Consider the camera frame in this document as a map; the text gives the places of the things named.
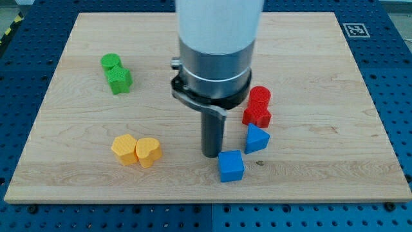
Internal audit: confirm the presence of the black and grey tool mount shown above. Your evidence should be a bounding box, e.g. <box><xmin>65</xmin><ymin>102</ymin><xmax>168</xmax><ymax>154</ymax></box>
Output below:
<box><xmin>171</xmin><ymin>57</ymin><xmax>252</xmax><ymax>121</ymax></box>

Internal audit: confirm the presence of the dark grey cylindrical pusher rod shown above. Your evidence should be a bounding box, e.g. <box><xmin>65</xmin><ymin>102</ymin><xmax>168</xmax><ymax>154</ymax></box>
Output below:
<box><xmin>201</xmin><ymin>109</ymin><xmax>225</xmax><ymax>158</ymax></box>

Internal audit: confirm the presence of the blue cube block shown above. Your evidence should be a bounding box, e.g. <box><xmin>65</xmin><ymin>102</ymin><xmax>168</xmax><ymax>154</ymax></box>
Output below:
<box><xmin>218</xmin><ymin>150</ymin><xmax>245</xmax><ymax>182</ymax></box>

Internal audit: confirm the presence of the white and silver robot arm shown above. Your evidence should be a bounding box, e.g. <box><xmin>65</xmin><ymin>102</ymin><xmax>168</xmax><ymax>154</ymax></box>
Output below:
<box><xmin>171</xmin><ymin>0</ymin><xmax>264</xmax><ymax>157</ymax></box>

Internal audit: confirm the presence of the red cylinder block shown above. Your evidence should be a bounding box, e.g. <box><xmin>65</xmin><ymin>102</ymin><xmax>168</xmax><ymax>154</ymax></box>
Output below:
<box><xmin>247</xmin><ymin>86</ymin><xmax>271</xmax><ymax>110</ymax></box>

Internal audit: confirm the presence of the red star block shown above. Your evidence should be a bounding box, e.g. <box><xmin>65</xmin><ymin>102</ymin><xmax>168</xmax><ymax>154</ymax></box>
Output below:
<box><xmin>242</xmin><ymin>101</ymin><xmax>272</xmax><ymax>128</ymax></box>

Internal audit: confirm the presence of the blue triangular prism block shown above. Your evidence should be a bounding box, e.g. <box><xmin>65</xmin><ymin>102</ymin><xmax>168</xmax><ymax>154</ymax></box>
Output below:
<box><xmin>244</xmin><ymin>123</ymin><xmax>270</xmax><ymax>154</ymax></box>

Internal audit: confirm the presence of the yellow heart block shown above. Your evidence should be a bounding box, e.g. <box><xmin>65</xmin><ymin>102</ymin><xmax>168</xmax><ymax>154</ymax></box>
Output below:
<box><xmin>135</xmin><ymin>137</ymin><xmax>163</xmax><ymax>168</ymax></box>

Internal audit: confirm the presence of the yellow hexagon block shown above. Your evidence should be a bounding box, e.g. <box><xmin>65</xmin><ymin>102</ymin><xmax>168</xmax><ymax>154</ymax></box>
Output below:
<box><xmin>111</xmin><ymin>134</ymin><xmax>138</xmax><ymax>166</ymax></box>

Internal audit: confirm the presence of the green star block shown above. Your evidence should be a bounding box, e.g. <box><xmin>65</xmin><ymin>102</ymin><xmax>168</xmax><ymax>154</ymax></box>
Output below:
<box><xmin>104</xmin><ymin>66</ymin><xmax>133</xmax><ymax>95</ymax></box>

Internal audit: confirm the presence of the light wooden board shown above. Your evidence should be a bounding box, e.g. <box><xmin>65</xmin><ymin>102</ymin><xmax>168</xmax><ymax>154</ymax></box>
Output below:
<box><xmin>5</xmin><ymin>12</ymin><xmax>411</xmax><ymax>204</ymax></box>

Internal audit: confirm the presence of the green cylinder block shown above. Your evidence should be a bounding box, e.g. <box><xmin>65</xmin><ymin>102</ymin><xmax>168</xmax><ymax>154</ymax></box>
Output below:
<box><xmin>100</xmin><ymin>53</ymin><xmax>123</xmax><ymax>72</ymax></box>

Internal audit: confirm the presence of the white fiducial marker tag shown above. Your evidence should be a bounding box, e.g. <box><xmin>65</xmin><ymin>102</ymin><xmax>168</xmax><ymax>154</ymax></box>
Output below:
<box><xmin>343</xmin><ymin>23</ymin><xmax>370</xmax><ymax>38</ymax></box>

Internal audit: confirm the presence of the yellow black hazard tape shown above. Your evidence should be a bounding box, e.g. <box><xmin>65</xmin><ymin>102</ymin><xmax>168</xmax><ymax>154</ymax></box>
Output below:
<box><xmin>1</xmin><ymin>12</ymin><xmax>24</xmax><ymax>47</ymax></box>

